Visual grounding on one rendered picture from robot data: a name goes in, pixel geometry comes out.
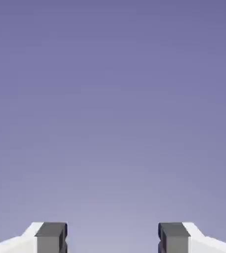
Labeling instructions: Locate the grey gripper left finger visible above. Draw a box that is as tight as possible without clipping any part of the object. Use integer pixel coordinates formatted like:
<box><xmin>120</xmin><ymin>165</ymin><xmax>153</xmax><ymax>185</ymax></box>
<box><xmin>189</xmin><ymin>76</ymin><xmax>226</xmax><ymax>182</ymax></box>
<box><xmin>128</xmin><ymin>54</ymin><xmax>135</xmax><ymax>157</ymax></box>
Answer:
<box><xmin>0</xmin><ymin>221</ymin><xmax>68</xmax><ymax>253</ymax></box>

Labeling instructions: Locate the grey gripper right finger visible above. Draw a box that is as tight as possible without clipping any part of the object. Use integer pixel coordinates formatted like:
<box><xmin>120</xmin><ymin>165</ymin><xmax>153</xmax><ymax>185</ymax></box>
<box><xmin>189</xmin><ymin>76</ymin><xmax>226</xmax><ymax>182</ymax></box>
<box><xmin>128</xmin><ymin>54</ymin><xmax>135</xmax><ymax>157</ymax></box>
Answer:
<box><xmin>157</xmin><ymin>221</ymin><xmax>226</xmax><ymax>253</ymax></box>

